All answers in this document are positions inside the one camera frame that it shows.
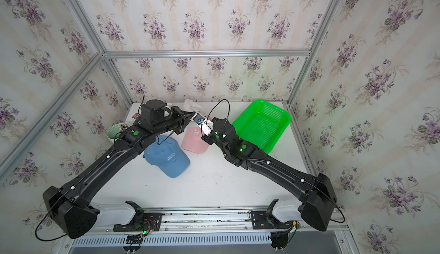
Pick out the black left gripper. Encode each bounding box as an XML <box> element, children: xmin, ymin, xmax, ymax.
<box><xmin>151</xmin><ymin>105</ymin><xmax>196</xmax><ymax>137</ymax></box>

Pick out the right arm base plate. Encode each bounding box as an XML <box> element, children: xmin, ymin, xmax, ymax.
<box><xmin>249</xmin><ymin>210</ymin><xmax>294</xmax><ymax>230</ymax></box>

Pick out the pink baseball cap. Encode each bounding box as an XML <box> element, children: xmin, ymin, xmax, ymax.
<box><xmin>181</xmin><ymin>127</ymin><xmax>210</xmax><ymax>154</ymax></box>

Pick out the grey white baseball cap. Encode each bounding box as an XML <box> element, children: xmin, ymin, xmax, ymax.
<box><xmin>181</xmin><ymin>99</ymin><xmax>207</xmax><ymax>116</ymax></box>

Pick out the light blue baseball cap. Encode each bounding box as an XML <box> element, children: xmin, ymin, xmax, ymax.
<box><xmin>143</xmin><ymin>135</ymin><xmax>190</xmax><ymax>178</ymax></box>

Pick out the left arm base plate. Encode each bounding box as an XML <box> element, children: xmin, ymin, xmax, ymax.
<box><xmin>113</xmin><ymin>213</ymin><xmax>163</xmax><ymax>232</ymax></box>

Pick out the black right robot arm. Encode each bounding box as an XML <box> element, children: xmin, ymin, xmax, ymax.
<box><xmin>193</xmin><ymin>115</ymin><xmax>337</xmax><ymax>232</ymax></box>

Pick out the green plastic basket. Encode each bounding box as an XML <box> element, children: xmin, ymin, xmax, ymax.
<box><xmin>232</xmin><ymin>100</ymin><xmax>291</xmax><ymax>154</ymax></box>

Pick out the mint green pen cup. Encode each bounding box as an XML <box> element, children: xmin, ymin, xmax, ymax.
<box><xmin>106</xmin><ymin>123</ymin><xmax>127</xmax><ymax>142</ymax></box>

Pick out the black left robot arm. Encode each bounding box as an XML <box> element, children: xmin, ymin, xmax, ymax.
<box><xmin>43</xmin><ymin>99</ymin><xmax>194</xmax><ymax>239</ymax></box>

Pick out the aluminium mounting rail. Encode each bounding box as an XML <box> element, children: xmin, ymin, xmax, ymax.
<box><xmin>61</xmin><ymin>205</ymin><xmax>349</xmax><ymax>236</ymax></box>

